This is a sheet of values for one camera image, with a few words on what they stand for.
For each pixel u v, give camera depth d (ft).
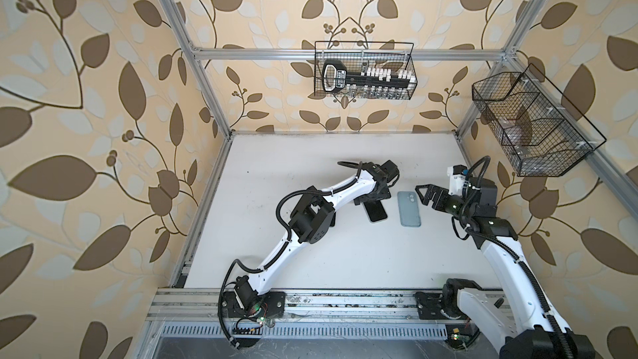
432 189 2.31
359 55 2.96
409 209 3.08
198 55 3.01
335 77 2.74
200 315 2.43
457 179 2.32
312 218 1.99
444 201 2.29
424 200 2.37
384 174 2.42
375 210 3.13
